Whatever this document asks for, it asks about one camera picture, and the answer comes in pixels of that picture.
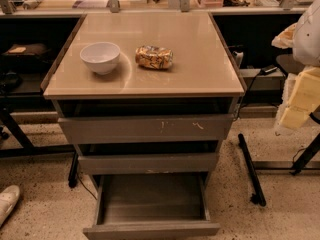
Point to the yellow foam-padded gripper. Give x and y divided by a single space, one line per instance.
309 39

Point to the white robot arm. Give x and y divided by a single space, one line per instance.
303 38

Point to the grey top drawer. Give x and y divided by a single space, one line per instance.
136 129

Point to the grey drawer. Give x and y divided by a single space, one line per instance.
136 129
148 164

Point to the grey middle drawer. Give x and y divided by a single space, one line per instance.
148 164

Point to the grey drawer cabinet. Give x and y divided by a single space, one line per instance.
146 93

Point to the black power adapter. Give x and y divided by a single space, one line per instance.
268 70

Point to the black bar on floor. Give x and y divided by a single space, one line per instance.
258 196

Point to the crushed golden snack bag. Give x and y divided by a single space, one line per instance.
154 57

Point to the white bowl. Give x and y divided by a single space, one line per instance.
101 57

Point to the black table leg left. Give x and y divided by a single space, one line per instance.
27 148

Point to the dark box on shelf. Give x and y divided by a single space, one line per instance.
26 53

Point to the white shoe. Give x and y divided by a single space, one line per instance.
8 199

